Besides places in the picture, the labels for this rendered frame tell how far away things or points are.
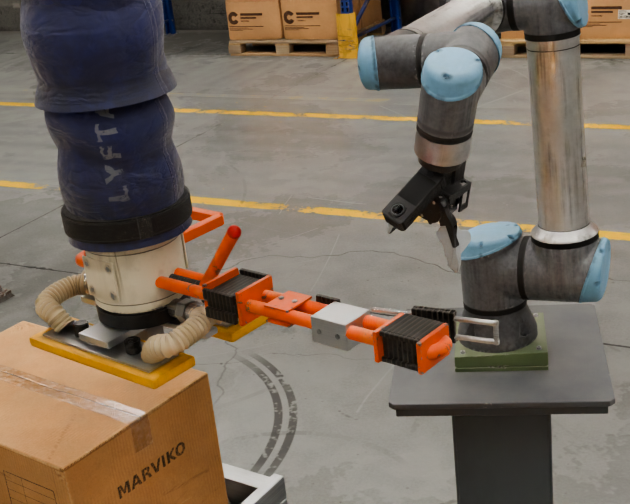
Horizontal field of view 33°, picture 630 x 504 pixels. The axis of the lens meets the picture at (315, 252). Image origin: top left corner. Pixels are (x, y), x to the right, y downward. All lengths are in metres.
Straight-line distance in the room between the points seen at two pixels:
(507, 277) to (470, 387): 0.27
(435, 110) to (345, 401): 2.43
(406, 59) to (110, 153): 0.51
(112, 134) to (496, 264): 1.05
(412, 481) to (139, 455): 1.52
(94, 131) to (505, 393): 1.17
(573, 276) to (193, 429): 0.90
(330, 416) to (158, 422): 1.78
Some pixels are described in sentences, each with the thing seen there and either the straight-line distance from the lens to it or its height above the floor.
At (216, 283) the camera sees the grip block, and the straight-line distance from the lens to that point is 1.78.
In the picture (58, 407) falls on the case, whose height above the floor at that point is 0.95.
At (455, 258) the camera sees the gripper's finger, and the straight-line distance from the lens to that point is 1.80.
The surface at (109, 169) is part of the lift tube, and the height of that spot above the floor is 1.50.
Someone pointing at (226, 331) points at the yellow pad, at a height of 1.16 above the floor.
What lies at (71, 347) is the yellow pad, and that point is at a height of 1.16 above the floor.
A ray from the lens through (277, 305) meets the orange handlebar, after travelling 1.68.
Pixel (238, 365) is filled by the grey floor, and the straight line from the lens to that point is 4.33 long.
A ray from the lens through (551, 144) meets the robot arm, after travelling 2.35.
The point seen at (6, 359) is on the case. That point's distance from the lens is 2.49.
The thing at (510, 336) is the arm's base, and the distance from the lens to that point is 2.54.
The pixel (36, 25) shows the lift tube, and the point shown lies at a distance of 1.76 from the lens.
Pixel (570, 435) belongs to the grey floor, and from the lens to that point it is 3.73.
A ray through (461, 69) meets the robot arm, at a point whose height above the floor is 1.62.
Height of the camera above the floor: 1.99
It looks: 22 degrees down
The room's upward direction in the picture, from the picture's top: 6 degrees counter-clockwise
